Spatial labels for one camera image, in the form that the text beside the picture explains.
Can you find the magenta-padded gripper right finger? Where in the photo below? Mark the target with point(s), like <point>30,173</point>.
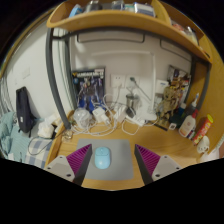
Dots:
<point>150,160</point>

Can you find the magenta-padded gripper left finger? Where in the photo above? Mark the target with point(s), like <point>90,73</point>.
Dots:
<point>78,160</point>

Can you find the light blue computer mouse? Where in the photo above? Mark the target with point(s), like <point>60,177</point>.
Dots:
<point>102,158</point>

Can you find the grey mouse pad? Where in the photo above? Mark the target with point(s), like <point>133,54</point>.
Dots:
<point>121,160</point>

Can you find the small clear plastic bag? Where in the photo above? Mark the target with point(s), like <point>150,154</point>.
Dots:
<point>67,136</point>

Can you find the small white square clock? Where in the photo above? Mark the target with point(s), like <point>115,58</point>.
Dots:
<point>172,126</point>

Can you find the blue plaid bedding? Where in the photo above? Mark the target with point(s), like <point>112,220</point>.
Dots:
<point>38,151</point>

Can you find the white power strip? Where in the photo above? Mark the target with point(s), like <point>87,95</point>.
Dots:
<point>135,120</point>

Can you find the clear domed plastic cup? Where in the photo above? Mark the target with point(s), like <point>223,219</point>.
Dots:
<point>82,117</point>

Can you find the white crumpled tissue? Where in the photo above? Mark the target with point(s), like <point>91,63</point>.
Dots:
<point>48,128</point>

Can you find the dark green round container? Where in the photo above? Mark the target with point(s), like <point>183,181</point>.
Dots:
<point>175,120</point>

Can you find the small white charger cube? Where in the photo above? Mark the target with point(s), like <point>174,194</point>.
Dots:
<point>98,115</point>

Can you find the white red-capped lotion bottle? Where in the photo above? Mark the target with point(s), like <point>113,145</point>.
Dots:
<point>187,126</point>

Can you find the black power adapter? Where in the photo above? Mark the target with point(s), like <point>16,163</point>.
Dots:
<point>130,112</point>

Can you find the large white power adapter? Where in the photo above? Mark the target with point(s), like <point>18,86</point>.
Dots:
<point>120,114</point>

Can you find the white mug with face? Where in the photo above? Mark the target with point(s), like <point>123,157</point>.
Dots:
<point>203,145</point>

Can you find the brown brick tree figure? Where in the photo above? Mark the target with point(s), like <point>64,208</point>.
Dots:
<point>168,103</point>

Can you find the metal cup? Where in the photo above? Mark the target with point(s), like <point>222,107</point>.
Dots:
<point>132,101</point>

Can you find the red chips can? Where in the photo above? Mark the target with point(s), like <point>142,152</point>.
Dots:
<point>203,128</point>

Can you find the teal cloth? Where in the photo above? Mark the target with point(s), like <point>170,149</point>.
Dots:
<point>13,136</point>

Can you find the robot model kit box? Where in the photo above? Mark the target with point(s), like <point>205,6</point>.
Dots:
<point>88,88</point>

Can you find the black hanging bag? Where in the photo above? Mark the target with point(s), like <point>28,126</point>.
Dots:
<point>24,110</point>

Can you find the wooden shelf unit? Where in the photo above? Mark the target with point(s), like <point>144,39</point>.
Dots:
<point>116,18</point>

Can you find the white wall box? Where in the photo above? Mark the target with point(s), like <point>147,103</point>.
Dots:
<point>162,87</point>

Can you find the grey metal frame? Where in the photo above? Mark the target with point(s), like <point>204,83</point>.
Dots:
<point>55,86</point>

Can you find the white wall socket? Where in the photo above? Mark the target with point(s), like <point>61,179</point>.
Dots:
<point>135,81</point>
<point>118,80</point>

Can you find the wall picture collage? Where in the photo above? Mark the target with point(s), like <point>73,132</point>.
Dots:
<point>176,73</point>

